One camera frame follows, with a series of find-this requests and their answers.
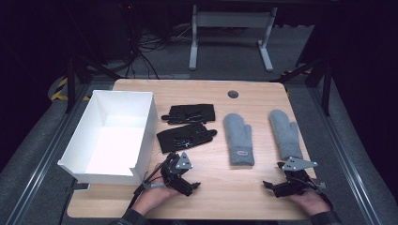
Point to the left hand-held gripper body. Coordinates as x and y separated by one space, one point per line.
183 161

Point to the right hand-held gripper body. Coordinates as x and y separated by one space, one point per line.
297 164

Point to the black glove with silver print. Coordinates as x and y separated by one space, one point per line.
191 112
181 137

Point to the white box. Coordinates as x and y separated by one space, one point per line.
115 140

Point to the person's left hand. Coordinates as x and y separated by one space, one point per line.
153 197

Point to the person's right hand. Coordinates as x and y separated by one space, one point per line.
309 201

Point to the plain grey mitten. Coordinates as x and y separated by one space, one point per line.
284 134

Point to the grey mitten with label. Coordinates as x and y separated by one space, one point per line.
237 134

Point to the black tripod stand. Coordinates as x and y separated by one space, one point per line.
326 90
71 84

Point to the grey table grommet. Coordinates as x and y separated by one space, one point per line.
233 94

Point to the yellow black floor tape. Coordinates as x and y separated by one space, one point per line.
58 92

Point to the grey metal floor rail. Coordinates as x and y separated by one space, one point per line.
347 162
47 156

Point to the white metal desk frame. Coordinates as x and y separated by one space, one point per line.
233 19

